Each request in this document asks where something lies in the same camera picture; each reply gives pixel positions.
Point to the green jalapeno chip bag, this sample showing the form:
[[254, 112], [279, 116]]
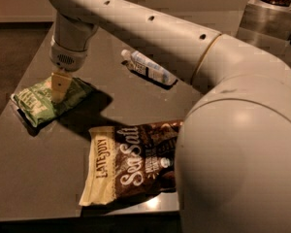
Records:
[[35, 101]]

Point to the brown sea salt chip bag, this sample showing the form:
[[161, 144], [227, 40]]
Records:
[[128, 161]]

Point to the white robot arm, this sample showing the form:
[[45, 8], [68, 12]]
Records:
[[233, 154]]

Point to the white plastic bottle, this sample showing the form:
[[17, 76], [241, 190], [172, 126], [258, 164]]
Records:
[[141, 65]]

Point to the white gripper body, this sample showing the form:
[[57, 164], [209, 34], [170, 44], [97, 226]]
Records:
[[66, 58]]

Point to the metal dispenser base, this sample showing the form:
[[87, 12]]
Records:
[[260, 19]]

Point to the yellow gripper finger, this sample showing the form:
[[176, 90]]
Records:
[[60, 82]]

